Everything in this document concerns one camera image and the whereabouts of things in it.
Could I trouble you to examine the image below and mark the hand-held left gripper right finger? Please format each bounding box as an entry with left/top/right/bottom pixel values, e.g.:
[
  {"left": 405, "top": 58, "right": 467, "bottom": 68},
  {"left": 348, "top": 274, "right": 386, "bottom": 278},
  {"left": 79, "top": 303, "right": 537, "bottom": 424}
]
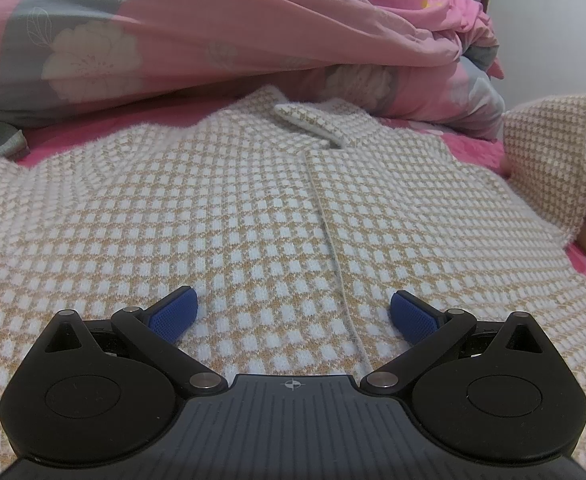
[{"left": 360, "top": 290, "right": 547, "bottom": 396}]

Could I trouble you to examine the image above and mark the beige white houndstooth knit cardigan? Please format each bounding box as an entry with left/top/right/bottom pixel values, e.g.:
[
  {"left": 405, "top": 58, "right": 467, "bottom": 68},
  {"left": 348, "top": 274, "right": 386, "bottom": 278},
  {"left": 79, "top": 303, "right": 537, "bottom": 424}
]
[{"left": 0, "top": 85, "right": 586, "bottom": 480}]

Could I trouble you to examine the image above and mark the pink grey floral quilt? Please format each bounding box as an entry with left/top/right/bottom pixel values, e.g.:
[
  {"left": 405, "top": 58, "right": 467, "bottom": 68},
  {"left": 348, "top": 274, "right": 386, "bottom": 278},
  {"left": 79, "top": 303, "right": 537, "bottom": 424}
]
[{"left": 0, "top": 0, "right": 506, "bottom": 141}]

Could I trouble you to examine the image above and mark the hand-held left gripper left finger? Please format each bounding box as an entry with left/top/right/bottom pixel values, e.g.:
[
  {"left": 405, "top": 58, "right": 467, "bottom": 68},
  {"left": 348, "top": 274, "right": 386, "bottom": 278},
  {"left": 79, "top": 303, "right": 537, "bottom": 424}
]
[{"left": 43, "top": 285, "right": 228, "bottom": 396}]

